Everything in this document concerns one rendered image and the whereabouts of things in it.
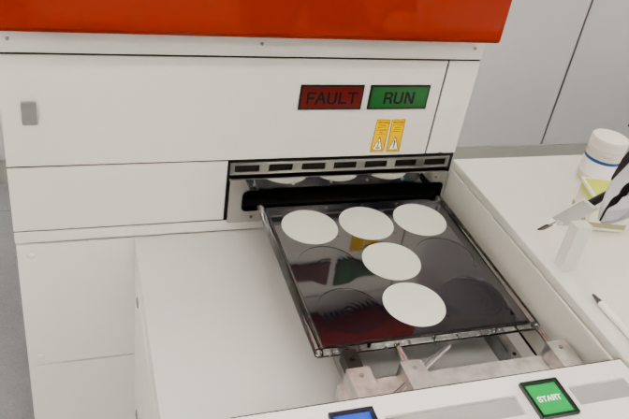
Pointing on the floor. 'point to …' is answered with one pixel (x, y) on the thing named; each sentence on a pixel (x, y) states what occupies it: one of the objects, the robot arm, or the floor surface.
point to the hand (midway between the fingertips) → (605, 212)
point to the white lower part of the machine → (80, 325)
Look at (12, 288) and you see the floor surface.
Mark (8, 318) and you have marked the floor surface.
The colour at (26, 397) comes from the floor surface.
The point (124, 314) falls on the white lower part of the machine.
